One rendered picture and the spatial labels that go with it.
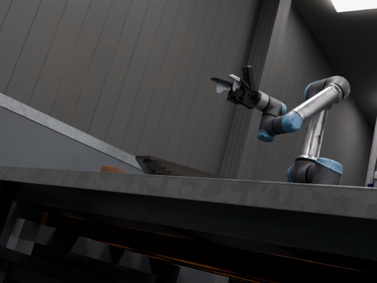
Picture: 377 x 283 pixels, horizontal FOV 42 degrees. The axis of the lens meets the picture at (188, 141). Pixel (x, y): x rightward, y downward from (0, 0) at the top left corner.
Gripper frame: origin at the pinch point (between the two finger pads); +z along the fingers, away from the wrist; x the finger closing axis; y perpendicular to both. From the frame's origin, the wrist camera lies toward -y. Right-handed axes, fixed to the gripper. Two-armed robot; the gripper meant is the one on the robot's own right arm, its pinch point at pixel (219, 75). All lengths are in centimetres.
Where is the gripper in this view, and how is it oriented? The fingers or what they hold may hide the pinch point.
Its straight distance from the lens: 207.4
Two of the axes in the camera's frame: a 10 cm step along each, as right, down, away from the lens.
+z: -8.3, -3.5, -4.3
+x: -4.6, -0.2, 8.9
